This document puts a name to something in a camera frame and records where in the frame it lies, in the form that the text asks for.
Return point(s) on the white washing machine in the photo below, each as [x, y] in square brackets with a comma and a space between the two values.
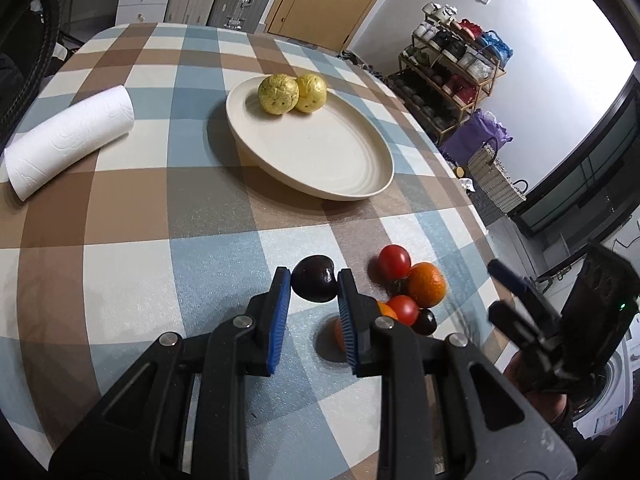
[607, 395]

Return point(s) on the woven basket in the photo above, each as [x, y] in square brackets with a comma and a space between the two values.
[492, 180]

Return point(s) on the person's right forearm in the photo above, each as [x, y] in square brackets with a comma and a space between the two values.
[570, 435]

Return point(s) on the yellow bumpy fruit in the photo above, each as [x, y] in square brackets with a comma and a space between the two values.
[312, 92]
[278, 94]

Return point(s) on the purple bag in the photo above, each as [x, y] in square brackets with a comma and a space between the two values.
[475, 135]

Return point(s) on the dark glass sliding door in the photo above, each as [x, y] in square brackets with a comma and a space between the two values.
[590, 170]

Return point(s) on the red tomato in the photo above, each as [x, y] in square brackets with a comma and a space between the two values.
[404, 310]
[394, 261]

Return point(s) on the white paper towel roll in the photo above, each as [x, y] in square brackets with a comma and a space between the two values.
[65, 142]

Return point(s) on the cream round plate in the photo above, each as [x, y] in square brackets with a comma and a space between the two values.
[310, 150]

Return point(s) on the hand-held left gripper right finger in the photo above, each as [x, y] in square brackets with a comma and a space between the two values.
[347, 320]

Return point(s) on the dark purple plum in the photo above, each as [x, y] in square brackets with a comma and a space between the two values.
[425, 321]
[310, 285]

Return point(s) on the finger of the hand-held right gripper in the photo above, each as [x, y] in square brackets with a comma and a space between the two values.
[505, 317]
[505, 272]

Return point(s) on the wooden shoe rack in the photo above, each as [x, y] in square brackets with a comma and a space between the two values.
[492, 82]

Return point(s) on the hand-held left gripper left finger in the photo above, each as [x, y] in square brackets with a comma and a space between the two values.
[280, 310]

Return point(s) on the person's right hand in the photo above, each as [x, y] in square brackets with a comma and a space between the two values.
[515, 374]

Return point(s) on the orange mandarin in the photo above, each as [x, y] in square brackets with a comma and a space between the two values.
[426, 285]
[339, 335]

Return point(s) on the pile of shoes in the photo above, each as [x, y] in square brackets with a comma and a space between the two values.
[450, 50]

